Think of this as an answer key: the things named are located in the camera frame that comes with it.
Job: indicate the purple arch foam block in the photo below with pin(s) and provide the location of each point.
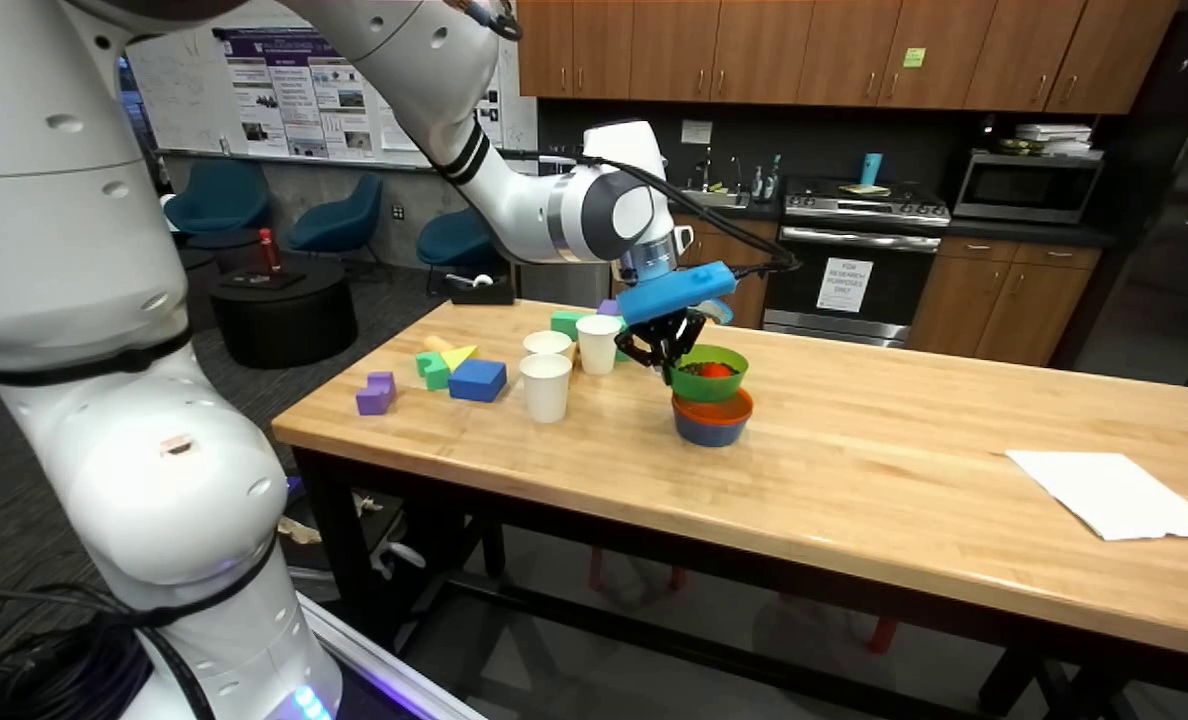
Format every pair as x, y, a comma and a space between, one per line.
377, 393

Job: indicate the tall green foam block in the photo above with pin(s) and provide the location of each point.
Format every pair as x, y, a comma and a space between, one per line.
564, 320

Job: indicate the wall poster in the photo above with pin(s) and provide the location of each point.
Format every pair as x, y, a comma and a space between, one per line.
329, 82

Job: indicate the white paper sheet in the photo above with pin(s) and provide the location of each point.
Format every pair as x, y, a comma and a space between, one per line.
1108, 492

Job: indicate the small purple foam block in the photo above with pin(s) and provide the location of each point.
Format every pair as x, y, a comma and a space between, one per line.
610, 307

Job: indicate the yellow triangle foam block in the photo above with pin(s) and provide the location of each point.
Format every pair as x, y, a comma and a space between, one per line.
452, 358

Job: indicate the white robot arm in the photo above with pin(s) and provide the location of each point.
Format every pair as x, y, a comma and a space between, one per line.
170, 489

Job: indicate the microwave oven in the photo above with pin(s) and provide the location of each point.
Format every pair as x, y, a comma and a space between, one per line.
1027, 191

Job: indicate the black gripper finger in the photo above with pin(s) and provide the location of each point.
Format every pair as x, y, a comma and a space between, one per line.
686, 345
659, 365

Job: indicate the white paper cup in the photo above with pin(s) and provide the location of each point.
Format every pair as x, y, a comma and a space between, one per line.
547, 386
597, 341

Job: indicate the orange plastic bowl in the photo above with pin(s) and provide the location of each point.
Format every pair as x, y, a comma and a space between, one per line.
714, 414

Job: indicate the green plastic bowl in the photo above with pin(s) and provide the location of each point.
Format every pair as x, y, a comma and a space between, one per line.
699, 386

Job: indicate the blue cube foam block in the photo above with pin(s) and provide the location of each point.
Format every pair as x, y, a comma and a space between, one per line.
476, 381

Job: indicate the white paper cup front left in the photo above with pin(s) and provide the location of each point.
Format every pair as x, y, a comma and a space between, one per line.
597, 341

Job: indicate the black oven range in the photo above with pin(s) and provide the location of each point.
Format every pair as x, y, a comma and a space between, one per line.
862, 261

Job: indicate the blue plastic bowl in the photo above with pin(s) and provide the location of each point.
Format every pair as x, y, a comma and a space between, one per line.
711, 432

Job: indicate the green arch foam block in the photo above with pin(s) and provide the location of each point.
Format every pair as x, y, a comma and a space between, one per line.
435, 369

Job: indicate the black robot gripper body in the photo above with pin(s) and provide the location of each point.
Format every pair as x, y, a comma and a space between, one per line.
659, 337

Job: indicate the white paper cup front right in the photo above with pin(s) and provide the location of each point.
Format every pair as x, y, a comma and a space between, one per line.
547, 386

